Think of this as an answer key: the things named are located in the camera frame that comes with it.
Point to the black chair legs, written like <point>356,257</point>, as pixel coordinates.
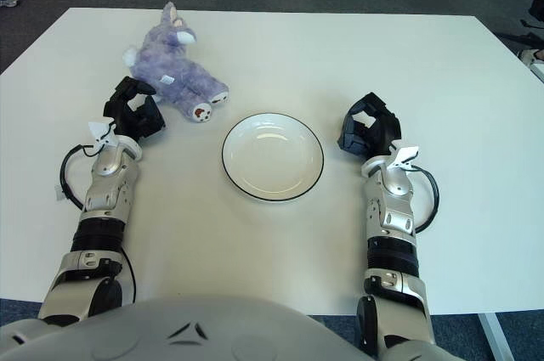
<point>527,37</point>

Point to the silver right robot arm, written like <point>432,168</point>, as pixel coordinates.
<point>395,208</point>

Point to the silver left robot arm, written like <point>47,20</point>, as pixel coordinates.
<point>106,191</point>

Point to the white table leg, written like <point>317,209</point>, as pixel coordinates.
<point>495,335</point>

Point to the purple plush rabbit doll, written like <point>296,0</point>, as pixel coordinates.
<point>170,68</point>

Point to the white sneaker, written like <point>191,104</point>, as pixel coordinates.
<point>8,2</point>

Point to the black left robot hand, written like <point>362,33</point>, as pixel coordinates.
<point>127,116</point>

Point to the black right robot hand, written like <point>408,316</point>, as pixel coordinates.
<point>380,131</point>

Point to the black bag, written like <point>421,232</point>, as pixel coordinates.
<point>537,4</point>

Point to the white neighbouring table corner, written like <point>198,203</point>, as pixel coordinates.
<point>539,72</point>

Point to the white plate with black rim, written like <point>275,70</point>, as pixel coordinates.
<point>272,157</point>

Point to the white shoe with dark ankle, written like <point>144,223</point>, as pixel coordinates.
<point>531,56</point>

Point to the grey robot torso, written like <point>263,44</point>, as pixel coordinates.
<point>212,331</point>

